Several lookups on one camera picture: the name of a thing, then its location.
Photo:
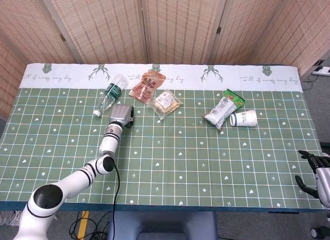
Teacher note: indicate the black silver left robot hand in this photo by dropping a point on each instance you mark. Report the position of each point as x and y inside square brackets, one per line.
[119, 113]

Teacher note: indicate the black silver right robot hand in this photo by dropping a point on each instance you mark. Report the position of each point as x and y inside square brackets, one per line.
[323, 180]

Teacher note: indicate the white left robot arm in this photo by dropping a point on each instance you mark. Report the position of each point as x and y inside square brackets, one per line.
[77, 176]

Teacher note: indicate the clear plastic water bottle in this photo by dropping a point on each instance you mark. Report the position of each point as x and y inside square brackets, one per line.
[111, 93]

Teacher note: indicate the orange sausage snack packet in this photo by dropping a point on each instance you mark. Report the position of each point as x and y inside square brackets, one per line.
[145, 87]

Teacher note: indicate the clear cracker bag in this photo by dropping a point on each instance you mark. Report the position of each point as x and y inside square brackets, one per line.
[166, 103]

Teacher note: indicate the black caster wheel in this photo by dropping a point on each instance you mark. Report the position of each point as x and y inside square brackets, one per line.
[318, 232]

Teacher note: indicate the green grid tablecloth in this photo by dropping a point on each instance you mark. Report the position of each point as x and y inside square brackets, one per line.
[180, 160]

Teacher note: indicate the woven bamboo screen panel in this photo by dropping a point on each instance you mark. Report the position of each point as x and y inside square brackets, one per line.
[33, 23]
[103, 25]
[10, 77]
[183, 25]
[309, 25]
[252, 25]

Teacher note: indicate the metal screen hinge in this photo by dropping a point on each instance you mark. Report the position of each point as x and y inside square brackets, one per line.
[62, 37]
[219, 30]

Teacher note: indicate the silver snack bag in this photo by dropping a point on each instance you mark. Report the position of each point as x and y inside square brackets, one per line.
[219, 113]

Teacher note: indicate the white paper cup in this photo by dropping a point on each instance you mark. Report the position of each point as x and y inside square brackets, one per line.
[245, 118]

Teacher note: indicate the white power strip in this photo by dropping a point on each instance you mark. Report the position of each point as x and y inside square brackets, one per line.
[322, 70]

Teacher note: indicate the yellow floor tape strip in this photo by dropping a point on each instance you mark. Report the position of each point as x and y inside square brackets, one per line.
[83, 224]

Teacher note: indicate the green snack bag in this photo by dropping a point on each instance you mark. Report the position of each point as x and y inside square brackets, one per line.
[236, 98]

